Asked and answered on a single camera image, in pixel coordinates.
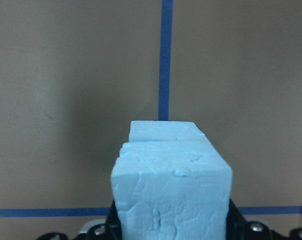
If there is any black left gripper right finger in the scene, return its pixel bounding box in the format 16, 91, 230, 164
225, 199, 302, 240

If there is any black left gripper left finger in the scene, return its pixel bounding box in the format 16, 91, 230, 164
34, 199, 124, 240

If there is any light blue foam block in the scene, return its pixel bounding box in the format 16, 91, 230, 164
128, 120, 206, 142
111, 140, 233, 240

